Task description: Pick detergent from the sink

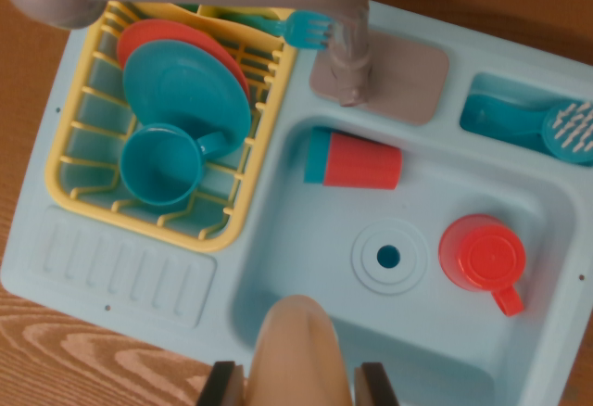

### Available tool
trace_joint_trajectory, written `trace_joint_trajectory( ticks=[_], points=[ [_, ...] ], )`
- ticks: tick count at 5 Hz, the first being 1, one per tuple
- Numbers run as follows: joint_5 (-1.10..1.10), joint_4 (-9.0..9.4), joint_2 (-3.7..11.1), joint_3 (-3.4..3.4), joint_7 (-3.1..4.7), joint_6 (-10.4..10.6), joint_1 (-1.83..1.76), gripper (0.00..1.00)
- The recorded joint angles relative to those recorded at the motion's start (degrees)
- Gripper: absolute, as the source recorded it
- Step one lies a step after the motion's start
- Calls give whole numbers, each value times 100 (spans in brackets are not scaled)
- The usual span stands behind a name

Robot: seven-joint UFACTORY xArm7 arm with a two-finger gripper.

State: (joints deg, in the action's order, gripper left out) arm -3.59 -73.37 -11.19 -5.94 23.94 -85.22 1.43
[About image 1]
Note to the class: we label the yellow dish rack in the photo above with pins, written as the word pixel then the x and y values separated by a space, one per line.
pixel 259 174

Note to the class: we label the red plastic plate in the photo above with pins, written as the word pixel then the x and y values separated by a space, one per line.
pixel 162 30

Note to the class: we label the teal dish brush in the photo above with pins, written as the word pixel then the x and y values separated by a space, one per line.
pixel 509 121

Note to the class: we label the teal plastic plate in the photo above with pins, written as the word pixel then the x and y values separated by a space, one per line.
pixel 185 86

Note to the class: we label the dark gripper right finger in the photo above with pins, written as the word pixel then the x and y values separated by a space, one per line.
pixel 375 387

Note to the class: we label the light blue toy sink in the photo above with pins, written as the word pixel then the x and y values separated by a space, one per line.
pixel 417 332

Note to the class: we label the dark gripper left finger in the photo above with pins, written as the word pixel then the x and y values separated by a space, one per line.
pixel 222 387

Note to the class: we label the red plastic mug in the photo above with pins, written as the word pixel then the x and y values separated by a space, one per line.
pixel 491 253

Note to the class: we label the teal plastic tumbler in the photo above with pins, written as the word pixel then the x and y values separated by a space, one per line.
pixel 316 156

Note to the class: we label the teal plastic fork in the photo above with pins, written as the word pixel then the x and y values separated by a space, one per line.
pixel 301 28

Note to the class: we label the red plastic tumbler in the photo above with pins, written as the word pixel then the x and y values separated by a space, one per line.
pixel 366 162

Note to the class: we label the teal plastic mug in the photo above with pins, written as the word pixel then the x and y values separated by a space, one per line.
pixel 157 169

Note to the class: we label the beige detergent bottle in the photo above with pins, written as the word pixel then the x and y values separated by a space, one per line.
pixel 296 355

